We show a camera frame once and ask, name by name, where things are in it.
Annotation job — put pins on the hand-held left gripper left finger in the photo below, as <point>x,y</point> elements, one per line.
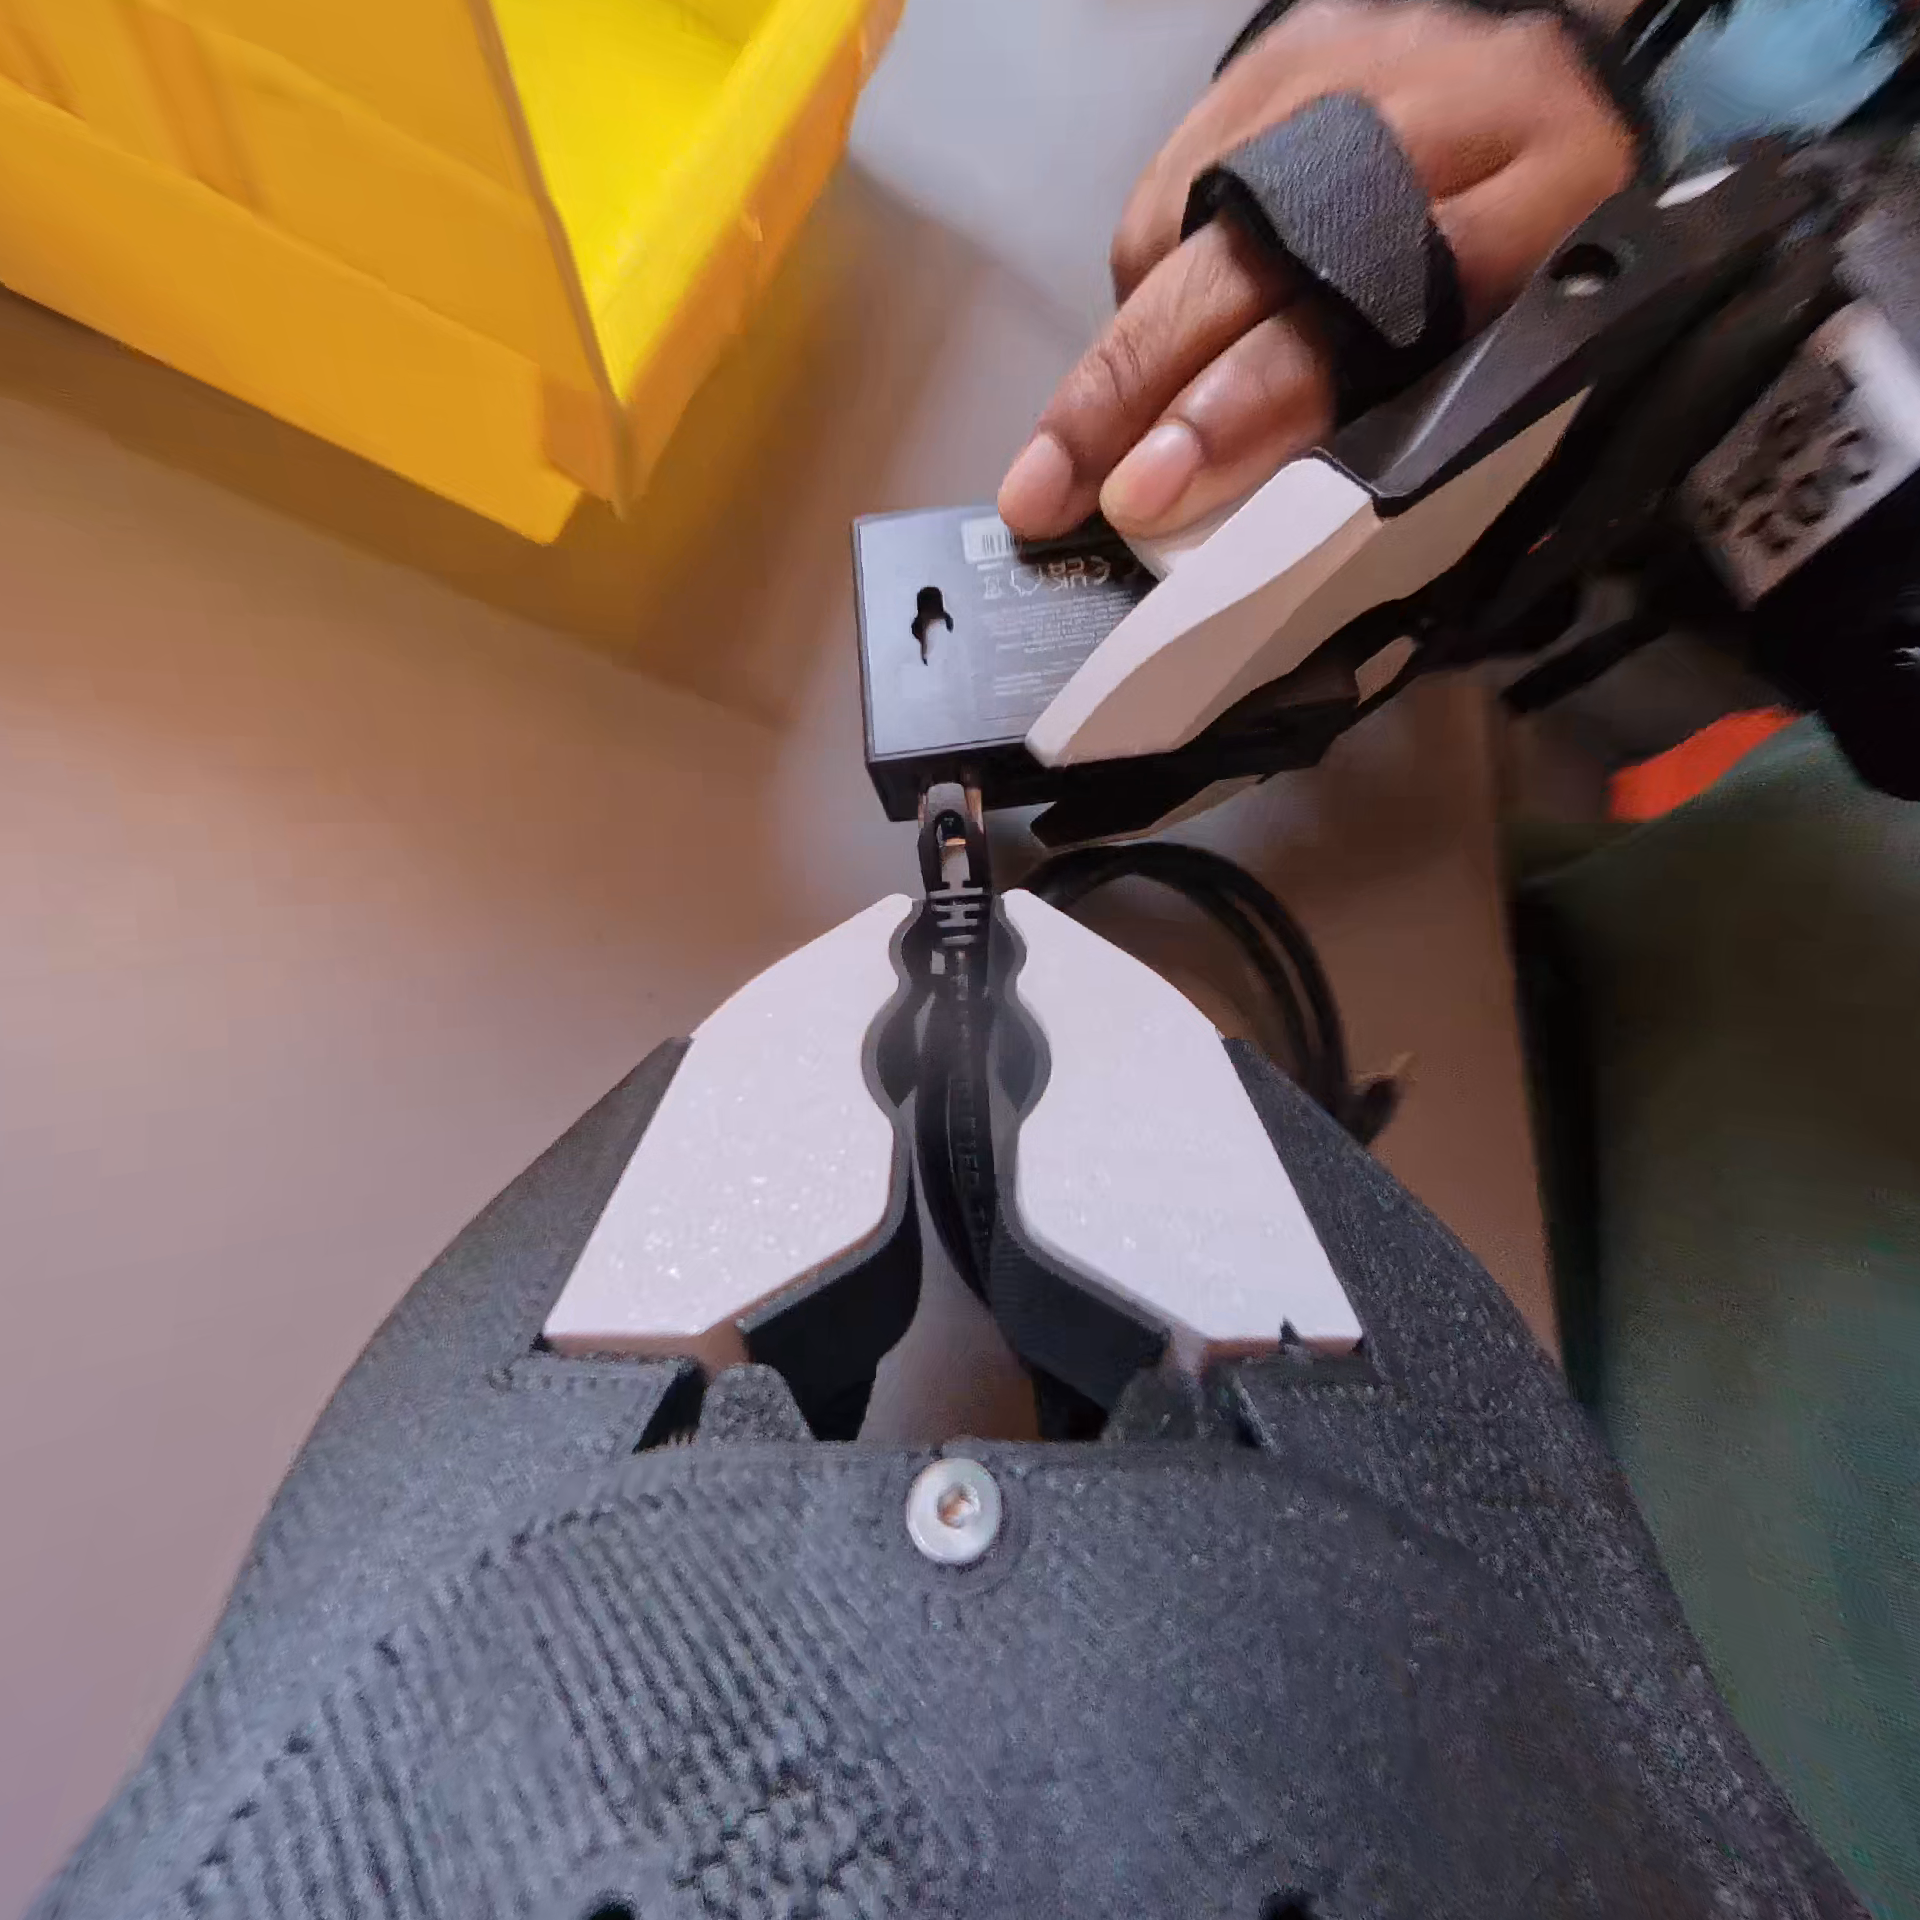
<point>764,1141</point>

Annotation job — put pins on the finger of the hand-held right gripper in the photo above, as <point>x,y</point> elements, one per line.
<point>1231,615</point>
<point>1201,802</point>

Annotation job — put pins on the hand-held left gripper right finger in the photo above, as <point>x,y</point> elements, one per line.
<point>1170,1141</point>

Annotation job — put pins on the black network switch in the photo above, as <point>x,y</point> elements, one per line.
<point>930,691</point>

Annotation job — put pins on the person's right hand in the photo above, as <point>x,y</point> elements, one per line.
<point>1201,405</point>

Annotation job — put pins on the orange object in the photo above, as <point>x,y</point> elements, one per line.
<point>1694,769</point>

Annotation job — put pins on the yellow plastic bin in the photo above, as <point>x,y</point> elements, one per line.
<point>300,224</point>

